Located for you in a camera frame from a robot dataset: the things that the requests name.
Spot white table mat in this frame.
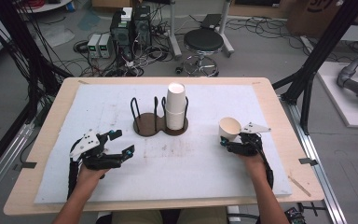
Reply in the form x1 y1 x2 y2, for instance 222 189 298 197
34 83 293 204

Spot small circuit board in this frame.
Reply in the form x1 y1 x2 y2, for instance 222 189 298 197
284 206 308 224

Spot person's right hand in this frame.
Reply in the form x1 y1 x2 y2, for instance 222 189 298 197
238 152 268 179

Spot thin wooden stick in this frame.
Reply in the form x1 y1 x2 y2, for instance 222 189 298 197
287 175 312 198

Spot white floor board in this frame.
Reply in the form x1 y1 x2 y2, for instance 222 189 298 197
316 61 358 130

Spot black computer tower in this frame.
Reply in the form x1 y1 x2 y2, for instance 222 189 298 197
131 5 153 49
109 10 135 62

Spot person's left hand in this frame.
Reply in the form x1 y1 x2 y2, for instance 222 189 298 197
76 163 110 189

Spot aluminium rail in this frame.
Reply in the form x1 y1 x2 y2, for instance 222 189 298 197
279 95 349 224
0 121 35 209

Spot black round stool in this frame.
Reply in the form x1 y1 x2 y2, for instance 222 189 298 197
182 28 226 78

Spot grey bench power supply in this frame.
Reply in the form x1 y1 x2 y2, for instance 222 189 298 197
87 33 103 59
98 33 114 60

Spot white stand leg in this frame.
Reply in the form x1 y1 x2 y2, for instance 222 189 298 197
217 0 236 59
167 0 184 61

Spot small white box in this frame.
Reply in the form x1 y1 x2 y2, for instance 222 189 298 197
120 7 134 22

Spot person's legs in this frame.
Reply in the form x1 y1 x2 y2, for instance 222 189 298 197
95 207 228 224

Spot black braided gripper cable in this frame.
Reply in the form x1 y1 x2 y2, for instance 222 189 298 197
66 154 80 201
258 143 275 190

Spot black frame post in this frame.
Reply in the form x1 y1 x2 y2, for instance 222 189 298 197
272 0 358 135
0 0 75 125

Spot single white paper cup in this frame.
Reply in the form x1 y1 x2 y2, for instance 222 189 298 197
218 117 242 144

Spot black wire cup holder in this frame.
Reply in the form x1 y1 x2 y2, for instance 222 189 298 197
130 96 190 138

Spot stack of white paper cups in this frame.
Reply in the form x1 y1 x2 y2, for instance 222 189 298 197
165 81 187 131

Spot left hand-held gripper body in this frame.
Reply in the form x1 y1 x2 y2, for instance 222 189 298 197
68 128 123 171

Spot black flat floor device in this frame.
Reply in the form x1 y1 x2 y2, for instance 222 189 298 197
200 13 223 31

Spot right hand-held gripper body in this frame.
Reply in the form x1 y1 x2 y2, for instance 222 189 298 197
226 121 272 158

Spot cardboard box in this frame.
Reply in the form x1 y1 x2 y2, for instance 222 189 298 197
286 0 358 39

